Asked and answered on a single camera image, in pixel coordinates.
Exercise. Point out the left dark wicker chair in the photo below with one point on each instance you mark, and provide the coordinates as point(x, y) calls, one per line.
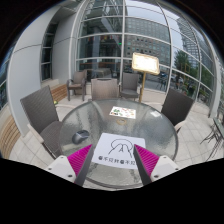
point(43, 120)

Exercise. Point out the metal chair at right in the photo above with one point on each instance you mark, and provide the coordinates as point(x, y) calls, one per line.
point(217, 133)

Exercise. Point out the colourful menu card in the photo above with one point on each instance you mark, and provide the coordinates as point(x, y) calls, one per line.
point(123, 112)

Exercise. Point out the wicker armchair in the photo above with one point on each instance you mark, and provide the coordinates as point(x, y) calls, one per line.
point(129, 85)
point(77, 82)

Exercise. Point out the far left wicker armchair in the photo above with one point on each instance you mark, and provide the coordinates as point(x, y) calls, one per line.
point(77, 82)

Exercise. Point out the dark wicker chair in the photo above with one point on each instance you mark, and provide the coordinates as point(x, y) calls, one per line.
point(176, 108)
point(43, 120)

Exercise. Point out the grey computer mouse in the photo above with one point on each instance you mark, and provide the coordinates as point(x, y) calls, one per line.
point(80, 136)

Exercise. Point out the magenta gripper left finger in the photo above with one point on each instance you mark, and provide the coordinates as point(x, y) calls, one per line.
point(73, 168)

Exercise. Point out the gold menu stand sign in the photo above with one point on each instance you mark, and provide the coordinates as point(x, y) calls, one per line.
point(145, 64)

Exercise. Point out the small white table card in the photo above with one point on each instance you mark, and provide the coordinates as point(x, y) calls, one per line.
point(155, 114)

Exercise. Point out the white printed paper sheet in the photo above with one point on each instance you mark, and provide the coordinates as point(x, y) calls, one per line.
point(116, 151)

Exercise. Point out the far right wicker armchair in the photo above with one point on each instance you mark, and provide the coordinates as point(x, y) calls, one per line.
point(129, 85)

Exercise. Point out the far middle wicker chair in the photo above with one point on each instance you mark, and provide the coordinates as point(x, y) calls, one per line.
point(104, 88)

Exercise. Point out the round glass table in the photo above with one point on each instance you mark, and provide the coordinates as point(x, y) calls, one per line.
point(159, 134)

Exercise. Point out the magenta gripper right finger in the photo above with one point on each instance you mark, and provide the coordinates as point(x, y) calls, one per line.
point(152, 167)

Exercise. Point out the right dark wicker chair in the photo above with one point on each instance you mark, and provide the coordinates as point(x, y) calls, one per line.
point(176, 108)

